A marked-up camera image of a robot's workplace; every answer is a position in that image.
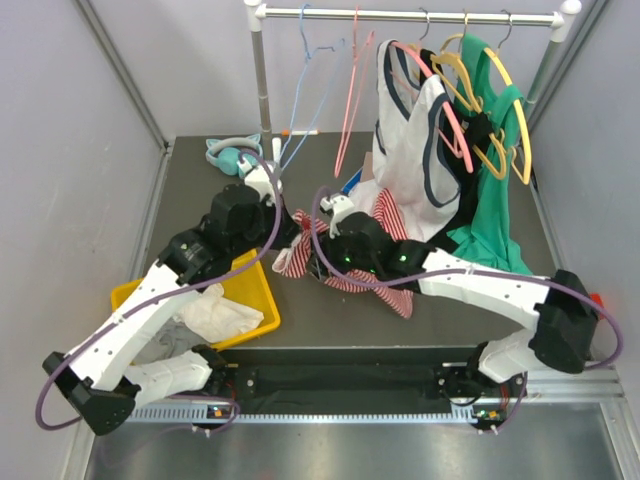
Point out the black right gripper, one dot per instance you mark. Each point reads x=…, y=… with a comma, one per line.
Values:
x=328, y=246

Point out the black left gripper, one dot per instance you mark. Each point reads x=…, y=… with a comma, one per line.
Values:
x=288, y=229

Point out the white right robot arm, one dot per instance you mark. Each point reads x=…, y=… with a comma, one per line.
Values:
x=556, y=314

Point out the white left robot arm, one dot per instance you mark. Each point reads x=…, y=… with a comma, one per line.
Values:
x=100, y=378

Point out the white navy-trimmed tank top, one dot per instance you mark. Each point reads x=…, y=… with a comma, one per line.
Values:
x=412, y=185

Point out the pink plastic hanger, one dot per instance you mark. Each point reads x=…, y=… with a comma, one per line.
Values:
x=459, y=147

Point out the black tank top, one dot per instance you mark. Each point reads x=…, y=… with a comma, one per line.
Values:
x=469, y=182

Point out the yellow hanger rear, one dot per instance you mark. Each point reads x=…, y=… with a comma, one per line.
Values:
x=524, y=173

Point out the yellow hanger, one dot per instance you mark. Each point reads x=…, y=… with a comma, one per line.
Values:
x=481, y=137
x=524, y=173

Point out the green tank top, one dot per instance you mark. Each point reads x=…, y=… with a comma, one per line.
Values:
x=486, y=239

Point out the yellow hanger front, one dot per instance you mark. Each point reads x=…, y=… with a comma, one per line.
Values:
x=481, y=137

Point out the yellow plastic bin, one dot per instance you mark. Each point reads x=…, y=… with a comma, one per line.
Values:
x=250, y=288

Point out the blue box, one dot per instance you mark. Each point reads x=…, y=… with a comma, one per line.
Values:
x=352, y=182

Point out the orange white marker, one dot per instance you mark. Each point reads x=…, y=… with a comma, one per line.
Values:
x=289, y=133

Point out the teal cat-ear headphones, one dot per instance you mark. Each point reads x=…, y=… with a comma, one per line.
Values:
x=234, y=156

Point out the cream white cloth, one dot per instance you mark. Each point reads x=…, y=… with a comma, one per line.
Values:
x=215, y=318

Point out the grey cloth in bin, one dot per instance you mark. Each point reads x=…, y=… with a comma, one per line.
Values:
x=173, y=339

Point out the red plastic block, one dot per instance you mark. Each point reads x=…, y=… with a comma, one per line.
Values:
x=597, y=299

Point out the white metal clothes rack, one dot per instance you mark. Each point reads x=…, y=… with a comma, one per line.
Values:
x=559, y=22

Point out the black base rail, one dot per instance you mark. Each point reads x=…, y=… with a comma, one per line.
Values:
x=315, y=377

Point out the pink wire hanger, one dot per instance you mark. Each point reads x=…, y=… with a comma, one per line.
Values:
x=361, y=55

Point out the blue wire hanger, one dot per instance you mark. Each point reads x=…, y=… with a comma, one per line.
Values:
x=321, y=63

